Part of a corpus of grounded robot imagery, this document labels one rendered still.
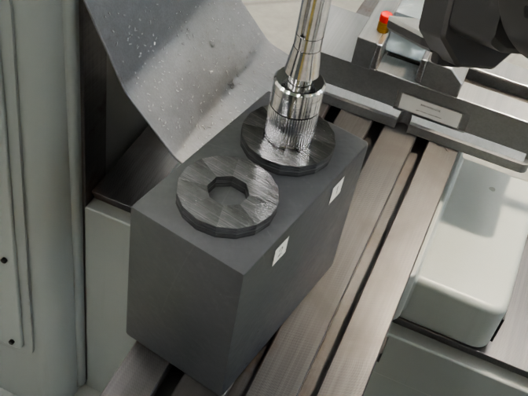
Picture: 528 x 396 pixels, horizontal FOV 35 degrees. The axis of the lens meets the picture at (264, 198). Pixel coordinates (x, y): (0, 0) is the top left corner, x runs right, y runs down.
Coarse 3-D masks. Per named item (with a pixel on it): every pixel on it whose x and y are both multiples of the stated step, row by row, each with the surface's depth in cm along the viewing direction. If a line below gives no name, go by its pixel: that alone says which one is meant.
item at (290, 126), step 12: (276, 96) 75; (276, 108) 76; (288, 108) 75; (300, 108) 75; (312, 108) 75; (276, 120) 76; (288, 120) 76; (300, 120) 76; (312, 120) 76; (264, 132) 79; (276, 132) 77; (288, 132) 77; (300, 132) 77; (312, 132) 78; (276, 144) 78; (288, 144) 78; (300, 144) 78
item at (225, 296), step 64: (256, 128) 80; (320, 128) 81; (192, 192) 73; (256, 192) 74; (320, 192) 77; (192, 256) 71; (256, 256) 70; (320, 256) 88; (128, 320) 83; (192, 320) 77; (256, 320) 79
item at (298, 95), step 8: (280, 72) 76; (280, 80) 75; (288, 80) 75; (320, 80) 76; (280, 88) 74; (288, 88) 74; (296, 88) 74; (304, 88) 74; (312, 88) 75; (320, 88) 75; (280, 96) 74; (288, 96) 74; (296, 96) 74; (304, 96) 74; (312, 96) 74; (320, 96) 75
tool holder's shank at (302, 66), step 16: (304, 0) 69; (320, 0) 68; (304, 16) 70; (320, 16) 69; (304, 32) 71; (320, 32) 71; (304, 48) 72; (320, 48) 72; (288, 64) 73; (304, 64) 72; (320, 64) 74; (304, 80) 73
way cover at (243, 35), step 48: (96, 0) 103; (144, 0) 111; (192, 0) 121; (240, 0) 131; (144, 48) 111; (192, 48) 120; (240, 48) 128; (144, 96) 110; (240, 96) 124; (192, 144) 114
